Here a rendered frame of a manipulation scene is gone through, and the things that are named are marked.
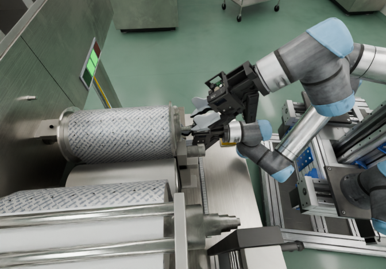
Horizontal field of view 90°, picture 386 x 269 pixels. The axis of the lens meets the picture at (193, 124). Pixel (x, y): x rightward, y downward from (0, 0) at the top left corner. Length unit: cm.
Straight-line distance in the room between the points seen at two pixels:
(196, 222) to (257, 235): 10
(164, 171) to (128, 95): 200
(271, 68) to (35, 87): 55
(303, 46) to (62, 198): 46
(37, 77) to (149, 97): 181
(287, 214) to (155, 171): 128
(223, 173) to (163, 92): 168
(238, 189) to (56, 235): 67
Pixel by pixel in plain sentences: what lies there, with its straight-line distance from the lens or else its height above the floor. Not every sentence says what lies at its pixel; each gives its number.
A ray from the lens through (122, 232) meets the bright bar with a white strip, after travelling 26.
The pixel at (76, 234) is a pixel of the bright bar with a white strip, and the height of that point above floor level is 144.
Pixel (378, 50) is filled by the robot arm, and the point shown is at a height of 143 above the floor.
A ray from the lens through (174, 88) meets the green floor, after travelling 241.
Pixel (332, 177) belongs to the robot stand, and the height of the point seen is 82.
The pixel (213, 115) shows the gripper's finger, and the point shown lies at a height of 132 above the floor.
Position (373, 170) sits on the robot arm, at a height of 99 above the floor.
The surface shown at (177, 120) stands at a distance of 49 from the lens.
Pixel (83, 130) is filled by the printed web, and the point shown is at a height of 131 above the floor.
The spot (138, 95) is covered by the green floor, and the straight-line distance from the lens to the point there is 241.
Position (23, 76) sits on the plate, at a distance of 60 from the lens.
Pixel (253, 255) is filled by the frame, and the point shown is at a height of 144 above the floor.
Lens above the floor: 168
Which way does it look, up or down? 55 degrees down
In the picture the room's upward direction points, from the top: straight up
